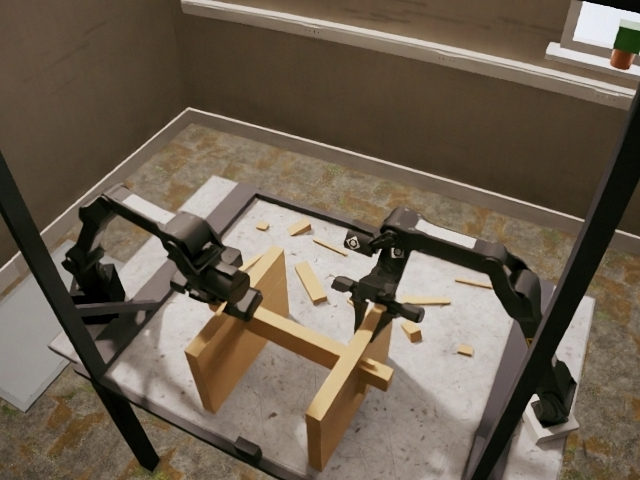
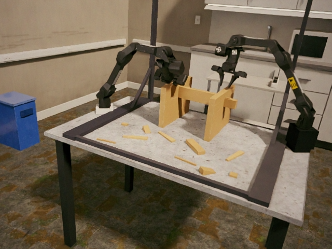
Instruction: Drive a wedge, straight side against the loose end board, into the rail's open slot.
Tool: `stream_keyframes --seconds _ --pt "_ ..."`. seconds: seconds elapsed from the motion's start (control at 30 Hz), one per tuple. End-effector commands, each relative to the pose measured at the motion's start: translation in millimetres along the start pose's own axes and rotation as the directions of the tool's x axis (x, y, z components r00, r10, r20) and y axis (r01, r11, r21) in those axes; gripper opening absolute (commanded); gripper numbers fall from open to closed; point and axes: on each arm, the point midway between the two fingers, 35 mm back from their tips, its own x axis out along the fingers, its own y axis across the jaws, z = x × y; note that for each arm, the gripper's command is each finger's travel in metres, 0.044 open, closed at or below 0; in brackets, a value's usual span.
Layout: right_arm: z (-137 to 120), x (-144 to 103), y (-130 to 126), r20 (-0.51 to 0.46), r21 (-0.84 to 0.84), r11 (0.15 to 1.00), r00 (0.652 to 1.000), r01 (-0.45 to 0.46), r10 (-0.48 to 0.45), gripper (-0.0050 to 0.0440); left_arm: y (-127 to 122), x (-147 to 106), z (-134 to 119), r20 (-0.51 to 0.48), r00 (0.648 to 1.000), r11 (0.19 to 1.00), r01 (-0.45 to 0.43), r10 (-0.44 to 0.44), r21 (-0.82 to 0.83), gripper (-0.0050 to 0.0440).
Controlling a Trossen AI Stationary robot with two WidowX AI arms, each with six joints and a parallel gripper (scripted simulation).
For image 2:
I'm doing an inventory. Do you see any wooden rail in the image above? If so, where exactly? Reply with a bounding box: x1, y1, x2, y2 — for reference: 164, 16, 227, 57
178, 86, 238, 109

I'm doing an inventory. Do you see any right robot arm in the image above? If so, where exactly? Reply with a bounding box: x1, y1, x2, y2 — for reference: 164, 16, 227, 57
96, 42, 185, 108

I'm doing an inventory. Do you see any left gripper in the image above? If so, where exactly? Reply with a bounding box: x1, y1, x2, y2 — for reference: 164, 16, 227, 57
211, 57, 247, 88

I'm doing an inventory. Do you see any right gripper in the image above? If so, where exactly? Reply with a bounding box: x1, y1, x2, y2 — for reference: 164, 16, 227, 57
154, 69, 188, 86

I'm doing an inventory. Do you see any tan wooden board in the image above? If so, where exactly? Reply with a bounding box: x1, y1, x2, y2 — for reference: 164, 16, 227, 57
158, 76, 192, 128
204, 85, 235, 142

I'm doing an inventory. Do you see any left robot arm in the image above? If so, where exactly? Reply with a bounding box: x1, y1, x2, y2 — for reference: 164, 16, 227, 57
215, 34, 316, 130

